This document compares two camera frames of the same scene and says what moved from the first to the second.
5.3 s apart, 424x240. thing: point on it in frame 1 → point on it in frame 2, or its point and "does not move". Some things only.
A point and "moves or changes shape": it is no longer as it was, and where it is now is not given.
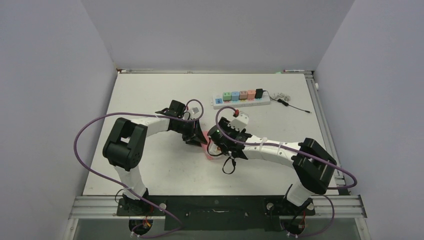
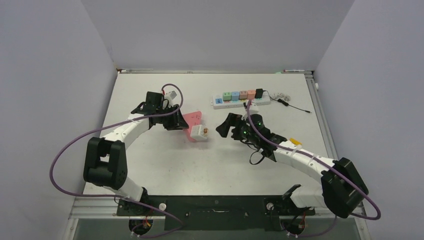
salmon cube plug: x=251 y=94 does not move
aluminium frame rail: x=327 y=206 does not move
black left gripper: x=194 y=136 → x=177 y=122
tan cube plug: x=243 y=95 does not move
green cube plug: x=227 y=96 does not move
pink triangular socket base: x=205 y=146 moves or changes shape
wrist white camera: x=195 y=109 → x=172 y=96
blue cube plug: x=235 y=96 does not move
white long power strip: x=218 y=102 does not move
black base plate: x=215 y=213 does not move
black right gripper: x=224 y=122 → x=233 y=120
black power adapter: x=258 y=93 does not move
